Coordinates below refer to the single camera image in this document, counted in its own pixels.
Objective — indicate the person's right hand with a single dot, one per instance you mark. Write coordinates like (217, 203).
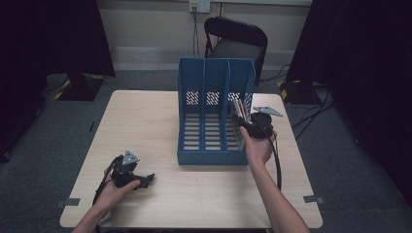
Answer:
(257, 149)

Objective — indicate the dark curtain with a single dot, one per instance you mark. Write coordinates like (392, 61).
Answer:
(366, 64)

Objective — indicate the blue plastic file rack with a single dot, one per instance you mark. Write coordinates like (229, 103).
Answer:
(210, 129)

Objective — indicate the white wall outlet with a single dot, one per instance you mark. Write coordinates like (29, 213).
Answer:
(199, 6)

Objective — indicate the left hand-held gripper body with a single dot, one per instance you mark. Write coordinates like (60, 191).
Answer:
(124, 170)

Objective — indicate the black folding chair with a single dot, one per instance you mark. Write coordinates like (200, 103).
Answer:
(238, 42)

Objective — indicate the grey tape strip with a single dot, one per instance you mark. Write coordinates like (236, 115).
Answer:
(313, 199)
(69, 202)

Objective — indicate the black stand base with hazard tape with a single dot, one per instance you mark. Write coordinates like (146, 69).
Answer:
(296, 92)
(81, 89)

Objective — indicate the person's left hand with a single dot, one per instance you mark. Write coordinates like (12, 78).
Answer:
(113, 194)

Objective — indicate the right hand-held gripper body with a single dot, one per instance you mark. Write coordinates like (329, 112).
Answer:
(262, 124)

